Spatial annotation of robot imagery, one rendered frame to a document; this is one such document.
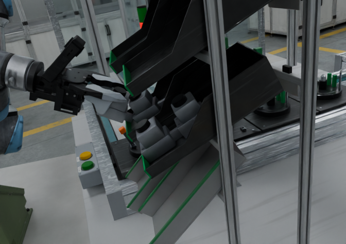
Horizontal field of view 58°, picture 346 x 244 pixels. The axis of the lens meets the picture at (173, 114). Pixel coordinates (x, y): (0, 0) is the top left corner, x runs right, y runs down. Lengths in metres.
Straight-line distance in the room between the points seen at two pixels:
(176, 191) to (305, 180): 0.28
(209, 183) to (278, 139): 0.56
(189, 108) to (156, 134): 0.08
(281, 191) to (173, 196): 0.41
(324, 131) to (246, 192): 0.39
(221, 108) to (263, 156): 0.64
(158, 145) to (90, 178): 0.54
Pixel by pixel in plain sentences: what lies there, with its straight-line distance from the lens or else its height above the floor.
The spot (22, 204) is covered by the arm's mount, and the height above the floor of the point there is 0.92.
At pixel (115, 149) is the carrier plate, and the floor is 0.97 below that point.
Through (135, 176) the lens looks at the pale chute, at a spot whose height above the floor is 1.01.
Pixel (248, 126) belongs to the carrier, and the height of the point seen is 0.97.
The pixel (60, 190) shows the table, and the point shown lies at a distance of 1.24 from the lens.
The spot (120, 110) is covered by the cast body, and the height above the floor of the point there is 1.25.
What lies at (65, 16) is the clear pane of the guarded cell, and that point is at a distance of 2.28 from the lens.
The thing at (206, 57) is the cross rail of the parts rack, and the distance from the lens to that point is 0.51.
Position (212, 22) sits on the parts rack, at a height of 1.45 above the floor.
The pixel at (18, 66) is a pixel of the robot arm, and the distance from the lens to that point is 0.74.
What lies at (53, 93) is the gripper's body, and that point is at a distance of 0.75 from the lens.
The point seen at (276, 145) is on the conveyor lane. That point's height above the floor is 0.92.
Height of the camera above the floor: 1.53
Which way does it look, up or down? 25 degrees down
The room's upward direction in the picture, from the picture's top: 9 degrees counter-clockwise
